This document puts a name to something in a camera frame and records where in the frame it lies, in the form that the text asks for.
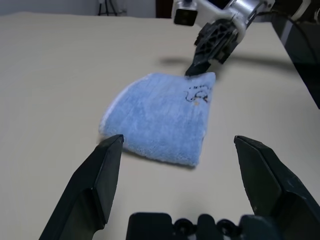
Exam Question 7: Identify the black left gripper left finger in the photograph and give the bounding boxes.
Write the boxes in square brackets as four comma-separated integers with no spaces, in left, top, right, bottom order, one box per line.
[37,134,125,240]

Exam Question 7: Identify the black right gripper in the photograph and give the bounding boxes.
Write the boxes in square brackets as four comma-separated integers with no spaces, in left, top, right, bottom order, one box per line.
[184,19,240,77]

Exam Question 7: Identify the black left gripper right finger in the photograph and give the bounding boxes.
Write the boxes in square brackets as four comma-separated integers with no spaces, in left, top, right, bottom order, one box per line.
[233,135,320,240]

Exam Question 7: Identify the black tripod stand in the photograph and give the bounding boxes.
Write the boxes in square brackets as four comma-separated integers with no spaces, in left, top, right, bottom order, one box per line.
[97,0,117,17]

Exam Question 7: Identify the light blue towel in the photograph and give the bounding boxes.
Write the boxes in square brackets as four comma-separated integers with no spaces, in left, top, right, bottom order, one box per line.
[98,71,217,168]

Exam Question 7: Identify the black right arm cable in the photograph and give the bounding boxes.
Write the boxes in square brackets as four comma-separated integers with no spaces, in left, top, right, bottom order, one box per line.
[254,8,318,66]

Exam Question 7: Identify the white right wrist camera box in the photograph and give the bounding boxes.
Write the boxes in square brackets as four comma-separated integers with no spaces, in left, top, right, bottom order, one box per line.
[173,0,275,42]

